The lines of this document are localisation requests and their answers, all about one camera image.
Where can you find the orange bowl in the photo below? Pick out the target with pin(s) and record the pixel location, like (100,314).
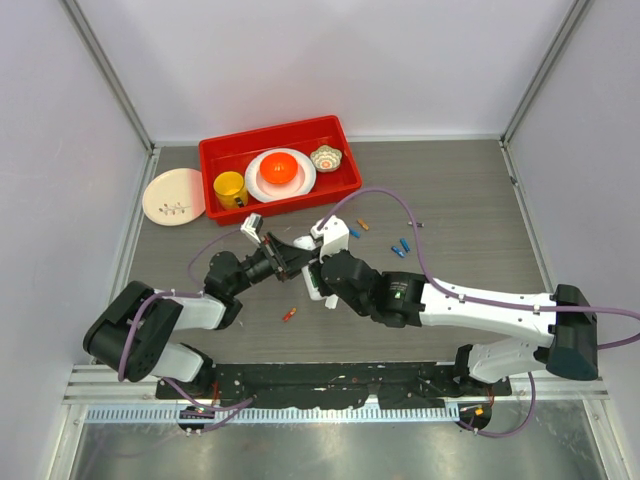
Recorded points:
(278,168)

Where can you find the small patterned dish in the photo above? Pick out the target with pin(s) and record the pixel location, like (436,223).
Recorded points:
(326,159)

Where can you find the white plate in bin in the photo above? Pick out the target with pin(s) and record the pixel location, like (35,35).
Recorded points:
(265,191)

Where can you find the red plastic bin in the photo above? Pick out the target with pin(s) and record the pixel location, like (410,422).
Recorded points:
(234,152)

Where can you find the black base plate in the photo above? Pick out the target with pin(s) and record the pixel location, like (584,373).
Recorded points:
(326,386)

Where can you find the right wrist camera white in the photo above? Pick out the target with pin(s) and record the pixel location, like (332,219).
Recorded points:
(333,237)

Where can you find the pink floral plate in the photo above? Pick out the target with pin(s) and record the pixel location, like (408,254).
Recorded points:
(174,198)

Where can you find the blue battery right upper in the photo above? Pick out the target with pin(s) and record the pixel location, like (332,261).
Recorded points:
(405,245)

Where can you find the yellow mug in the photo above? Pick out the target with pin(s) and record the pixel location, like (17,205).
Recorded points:
(230,190)

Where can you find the slotted cable duct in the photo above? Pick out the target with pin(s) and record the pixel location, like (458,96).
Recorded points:
(184,414)

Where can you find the blue battery right lower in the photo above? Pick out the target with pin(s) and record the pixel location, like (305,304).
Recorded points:
(398,251)

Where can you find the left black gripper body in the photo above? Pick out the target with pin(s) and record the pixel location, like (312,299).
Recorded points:
(261,265)

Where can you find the white remote control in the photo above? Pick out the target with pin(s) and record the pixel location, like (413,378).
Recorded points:
(330,301)

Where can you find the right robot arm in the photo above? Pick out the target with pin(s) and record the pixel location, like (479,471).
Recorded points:
(552,332)

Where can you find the orange battery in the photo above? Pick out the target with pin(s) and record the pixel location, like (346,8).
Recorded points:
(363,224)

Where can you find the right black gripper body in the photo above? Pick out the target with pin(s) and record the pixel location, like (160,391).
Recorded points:
(361,309)

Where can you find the red battery near front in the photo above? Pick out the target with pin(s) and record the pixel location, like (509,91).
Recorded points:
(289,315)

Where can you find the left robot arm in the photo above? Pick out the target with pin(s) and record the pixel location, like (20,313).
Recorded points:
(132,335)

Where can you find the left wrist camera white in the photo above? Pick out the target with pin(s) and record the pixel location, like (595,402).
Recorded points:
(251,227)

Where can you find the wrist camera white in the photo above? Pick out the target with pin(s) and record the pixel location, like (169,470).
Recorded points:
(333,237)
(251,227)

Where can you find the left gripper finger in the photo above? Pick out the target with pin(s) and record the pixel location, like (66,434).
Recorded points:
(295,267)
(301,249)

